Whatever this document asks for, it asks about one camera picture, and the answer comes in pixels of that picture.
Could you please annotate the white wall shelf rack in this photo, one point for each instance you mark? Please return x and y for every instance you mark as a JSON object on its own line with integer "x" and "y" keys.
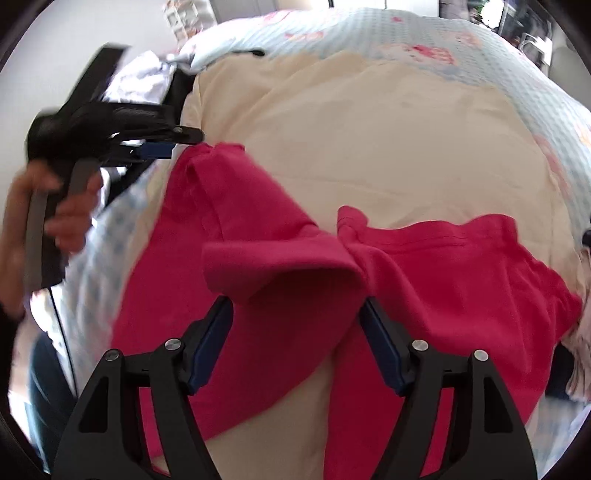
{"x": 187, "y": 18}

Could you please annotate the cream and pink shirt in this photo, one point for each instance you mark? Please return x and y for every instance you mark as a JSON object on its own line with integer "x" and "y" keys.
{"x": 322, "y": 182}

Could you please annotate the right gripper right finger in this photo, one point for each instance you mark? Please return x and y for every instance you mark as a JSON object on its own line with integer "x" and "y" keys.
{"x": 486, "y": 437}

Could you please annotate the white garment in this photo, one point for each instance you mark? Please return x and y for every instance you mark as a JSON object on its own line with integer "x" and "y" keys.
{"x": 144, "y": 80}

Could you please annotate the person's dark jeans leg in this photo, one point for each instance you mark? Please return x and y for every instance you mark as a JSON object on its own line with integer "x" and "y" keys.
{"x": 51, "y": 400}

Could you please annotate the person's left hand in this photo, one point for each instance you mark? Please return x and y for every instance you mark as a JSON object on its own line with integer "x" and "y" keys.
{"x": 68, "y": 227}

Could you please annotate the blue checkered floral bedspread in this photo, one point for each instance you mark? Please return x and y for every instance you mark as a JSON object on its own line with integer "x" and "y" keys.
{"x": 452, "y": 49}

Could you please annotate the navy and pink folded clothes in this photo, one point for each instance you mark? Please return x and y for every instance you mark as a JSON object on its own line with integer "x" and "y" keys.
{"x": 578, "y": 341}

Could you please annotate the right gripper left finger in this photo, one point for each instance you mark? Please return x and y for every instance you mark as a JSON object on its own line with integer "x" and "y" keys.
{"x": 133, "y": 419}

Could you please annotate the dark wardrobe cabinet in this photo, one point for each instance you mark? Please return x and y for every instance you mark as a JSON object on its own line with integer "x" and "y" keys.
{"x": 524, "y": 24}

